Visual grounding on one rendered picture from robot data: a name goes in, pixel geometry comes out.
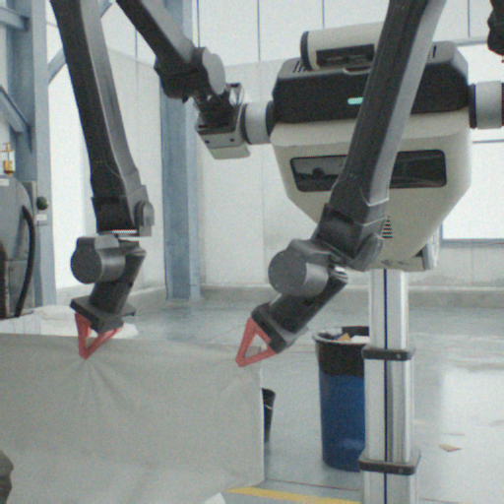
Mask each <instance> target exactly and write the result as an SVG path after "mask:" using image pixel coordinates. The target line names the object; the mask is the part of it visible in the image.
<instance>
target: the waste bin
mask: <svg viewBox="0 0 504 504"><path fill-rule="evenodd" d="M345 334H347V335H348V336H349V338H350V339H352V338H354V337H355V336H357V337H366V338H370V326H366V325H352V326H337V327H329V328H324V329H320V330H316V331H315V333H313V334H312V335H311V338H312V340H313V341H314V342H315V355H316V359H317V365H318V387H319V409H320V429H321V450H322V459H323V460H324V462H325V463H326V464H329V466H330V467H332V468H335V469H338V470H341V471H345V472H352V473H360V470H359V468H358V466H357V459H358V457H359V455H360V454H361V452H363V450H364V449H365V385H364V358H362V354H361V352H362V348H363V347H364V346H365V345H366V344H367V343H350V342H338V339H339V338H340V337H342V336H343V335H345ZM334 340H335V341H334Z"/></svg>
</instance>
